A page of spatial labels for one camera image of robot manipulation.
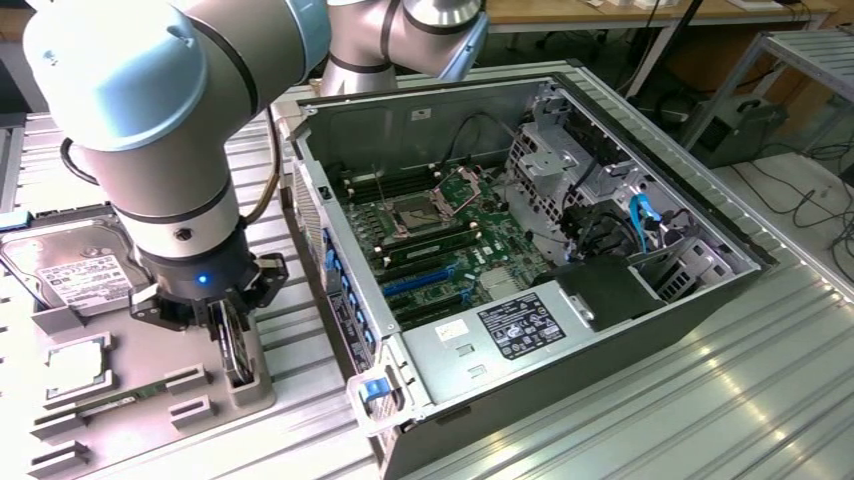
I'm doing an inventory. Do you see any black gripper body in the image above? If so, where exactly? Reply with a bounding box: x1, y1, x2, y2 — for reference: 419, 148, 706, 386
137, 224, 266, 329

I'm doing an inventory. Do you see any grey parts rack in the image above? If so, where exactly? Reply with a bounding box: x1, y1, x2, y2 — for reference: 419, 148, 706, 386
24, 299, 279, 480

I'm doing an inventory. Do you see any silver hard disk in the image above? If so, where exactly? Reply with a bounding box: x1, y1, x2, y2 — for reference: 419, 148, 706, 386
0, 203, 159, 319

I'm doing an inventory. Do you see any silver CPU chip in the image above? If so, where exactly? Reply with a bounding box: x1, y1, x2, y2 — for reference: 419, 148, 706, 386
44, 342, 108, 394

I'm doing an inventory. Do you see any green RAM stick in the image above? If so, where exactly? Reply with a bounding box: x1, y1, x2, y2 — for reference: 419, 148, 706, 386
40, 378, 177, 424

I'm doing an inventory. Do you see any blue expansion slot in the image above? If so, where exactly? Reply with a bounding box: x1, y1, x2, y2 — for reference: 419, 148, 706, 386
381, 264, 459, 296

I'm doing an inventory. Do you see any CPU socket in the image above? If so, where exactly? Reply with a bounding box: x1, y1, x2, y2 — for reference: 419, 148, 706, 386
390, 198, 446, 236

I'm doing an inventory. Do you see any installed RAM stick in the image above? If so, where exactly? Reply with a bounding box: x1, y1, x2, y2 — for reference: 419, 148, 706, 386
385, 230, 482, 266

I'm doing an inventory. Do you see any green motherboard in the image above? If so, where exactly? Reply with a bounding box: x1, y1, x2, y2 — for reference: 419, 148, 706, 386
337, 162, 569, 331

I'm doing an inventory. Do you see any metal socket cover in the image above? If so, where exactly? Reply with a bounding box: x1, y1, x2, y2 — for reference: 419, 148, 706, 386
431, 167, 486, 201

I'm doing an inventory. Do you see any grey power supply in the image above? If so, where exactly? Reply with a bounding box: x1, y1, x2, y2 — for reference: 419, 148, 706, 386
399, 279, 600, 406

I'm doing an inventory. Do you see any open grey PC case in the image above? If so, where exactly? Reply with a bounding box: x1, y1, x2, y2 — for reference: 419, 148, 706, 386
270, 58, 782, 480

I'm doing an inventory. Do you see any metal disk bay cage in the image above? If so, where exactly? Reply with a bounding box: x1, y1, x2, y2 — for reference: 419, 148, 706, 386
503, 82, 636, 251

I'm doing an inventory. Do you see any wooden desk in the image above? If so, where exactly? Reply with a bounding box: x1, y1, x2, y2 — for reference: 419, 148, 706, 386
483, 0, 836, 36

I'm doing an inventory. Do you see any grey and black machine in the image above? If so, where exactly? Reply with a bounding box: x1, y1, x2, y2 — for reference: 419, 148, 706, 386
686, 97, 790, 169

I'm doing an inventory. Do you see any metal slat table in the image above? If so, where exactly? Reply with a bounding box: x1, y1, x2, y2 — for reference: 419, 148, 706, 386
680, 27, 854, 151

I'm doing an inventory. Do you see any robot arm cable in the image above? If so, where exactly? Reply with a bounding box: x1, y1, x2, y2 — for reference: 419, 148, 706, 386
58, 102, 282, 221

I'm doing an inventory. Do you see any black wire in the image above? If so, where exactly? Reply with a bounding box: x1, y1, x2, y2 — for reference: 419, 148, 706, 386
447, 113, 519, 169

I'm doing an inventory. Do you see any blue SATA wire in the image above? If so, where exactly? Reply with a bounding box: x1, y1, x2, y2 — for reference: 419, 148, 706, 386
628, 193, 664, 256

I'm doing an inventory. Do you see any black floor cable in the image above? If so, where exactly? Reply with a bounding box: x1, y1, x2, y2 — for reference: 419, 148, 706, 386
730, 142, 854, 251

